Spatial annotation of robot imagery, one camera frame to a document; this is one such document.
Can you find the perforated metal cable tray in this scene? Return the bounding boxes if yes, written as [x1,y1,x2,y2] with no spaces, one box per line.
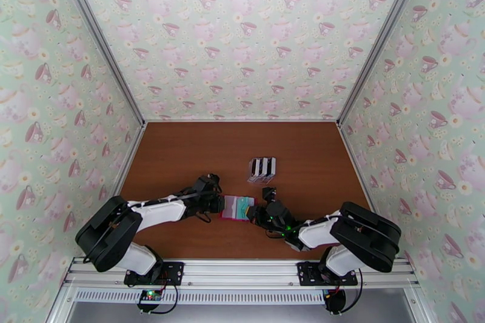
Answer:
[72,287,330,305]

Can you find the aluminium frame post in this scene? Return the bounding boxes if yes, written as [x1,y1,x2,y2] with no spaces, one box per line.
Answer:
[51,0,147,126]
[336,0,433,127]

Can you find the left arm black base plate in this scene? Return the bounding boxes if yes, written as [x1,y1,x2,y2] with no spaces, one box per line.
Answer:
[124,261,185,287]

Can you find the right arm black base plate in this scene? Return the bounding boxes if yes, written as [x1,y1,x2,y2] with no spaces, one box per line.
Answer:
[296,261,359,287]

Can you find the black round electronics mount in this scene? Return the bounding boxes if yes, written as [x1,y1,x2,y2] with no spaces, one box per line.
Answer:
[323,289,347,315]

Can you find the aluminium table back rail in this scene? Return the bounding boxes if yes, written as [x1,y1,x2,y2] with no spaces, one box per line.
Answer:
[145,118,339,124]

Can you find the aluminium mounting rail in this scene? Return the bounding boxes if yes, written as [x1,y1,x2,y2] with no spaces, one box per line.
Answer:
[62,256,421,290]

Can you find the aluminium table side rail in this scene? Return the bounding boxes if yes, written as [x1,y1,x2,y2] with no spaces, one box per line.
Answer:
[337,122,374,209]
[113,122,148,198]

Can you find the aluminium frame leg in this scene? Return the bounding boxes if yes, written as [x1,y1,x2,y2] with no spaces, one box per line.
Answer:
[44,280,76,323]
[403,284,437,323]

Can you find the clear acrylic card stand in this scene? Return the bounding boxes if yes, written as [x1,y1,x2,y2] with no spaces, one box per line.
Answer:
[247,157,278,185]

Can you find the teal credit card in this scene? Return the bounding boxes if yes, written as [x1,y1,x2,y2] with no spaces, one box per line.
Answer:
[235,196,254,221]

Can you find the black cable at circuit board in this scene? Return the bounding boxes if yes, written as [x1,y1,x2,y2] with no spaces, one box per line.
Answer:
[149,284,179,315]

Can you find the red leather card holder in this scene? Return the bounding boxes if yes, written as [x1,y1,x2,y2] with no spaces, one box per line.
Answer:
[219,194,258,222]

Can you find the circuit board with green light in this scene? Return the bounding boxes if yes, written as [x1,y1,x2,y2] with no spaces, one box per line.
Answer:
[138,289,163,304]

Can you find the black cable at round mount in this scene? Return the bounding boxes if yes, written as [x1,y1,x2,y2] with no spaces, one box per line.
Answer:
[341,268,366,313]

